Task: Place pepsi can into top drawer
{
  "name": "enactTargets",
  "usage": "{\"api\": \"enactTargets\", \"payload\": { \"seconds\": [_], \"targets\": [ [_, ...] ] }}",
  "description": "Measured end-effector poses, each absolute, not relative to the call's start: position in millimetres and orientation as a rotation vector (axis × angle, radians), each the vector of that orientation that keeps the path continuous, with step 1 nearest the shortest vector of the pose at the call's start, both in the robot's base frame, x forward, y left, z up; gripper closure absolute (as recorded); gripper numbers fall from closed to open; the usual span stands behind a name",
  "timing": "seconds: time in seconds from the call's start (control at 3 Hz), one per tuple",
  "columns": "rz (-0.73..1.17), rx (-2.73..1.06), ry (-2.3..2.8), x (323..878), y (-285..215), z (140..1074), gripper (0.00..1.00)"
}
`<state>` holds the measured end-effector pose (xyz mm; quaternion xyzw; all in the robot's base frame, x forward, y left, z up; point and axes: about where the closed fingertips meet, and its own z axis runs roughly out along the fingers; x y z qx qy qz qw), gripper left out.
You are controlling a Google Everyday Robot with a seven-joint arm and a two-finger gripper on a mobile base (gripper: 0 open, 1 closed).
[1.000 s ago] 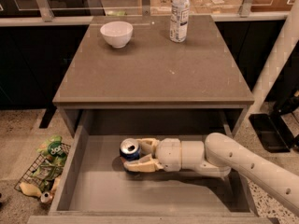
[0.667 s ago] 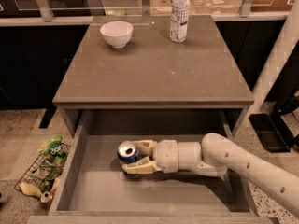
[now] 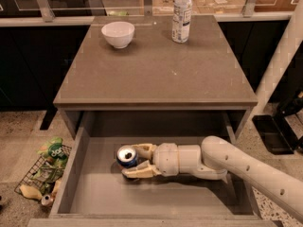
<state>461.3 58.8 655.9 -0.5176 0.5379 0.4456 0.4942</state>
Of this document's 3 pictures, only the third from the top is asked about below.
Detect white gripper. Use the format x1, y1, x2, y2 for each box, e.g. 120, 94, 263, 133
122, 143, 179, 179

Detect blue pepsi can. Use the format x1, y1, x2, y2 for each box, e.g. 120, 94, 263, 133
116, 146, 138, 168

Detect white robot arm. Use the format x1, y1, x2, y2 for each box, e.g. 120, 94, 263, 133
116, 136, 303, 220

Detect open grey top drawer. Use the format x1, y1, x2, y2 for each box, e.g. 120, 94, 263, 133
27, 111, 283, 227

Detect grey cabinet with top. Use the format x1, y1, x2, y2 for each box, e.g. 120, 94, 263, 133
54, 15, 258, 133

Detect green chip bag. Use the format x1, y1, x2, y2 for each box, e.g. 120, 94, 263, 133
37, 137, 68, 168

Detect yellow snack bag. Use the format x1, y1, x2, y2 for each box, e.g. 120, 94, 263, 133
20, 184, 43, 201

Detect white ceramic bowl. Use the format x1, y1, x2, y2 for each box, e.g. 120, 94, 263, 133
101, 22, 134, 49

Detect clear plastic bottle white label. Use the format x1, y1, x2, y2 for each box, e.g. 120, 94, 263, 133
172, 0, 192, 44

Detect glass railing with metal posts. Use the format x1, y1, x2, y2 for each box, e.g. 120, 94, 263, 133
0, 0, 301, 22

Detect black wire basket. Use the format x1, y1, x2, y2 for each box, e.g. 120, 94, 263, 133
14, 145, 71, 194

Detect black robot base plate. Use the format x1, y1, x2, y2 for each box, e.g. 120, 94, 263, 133
252, 114, 303, 154

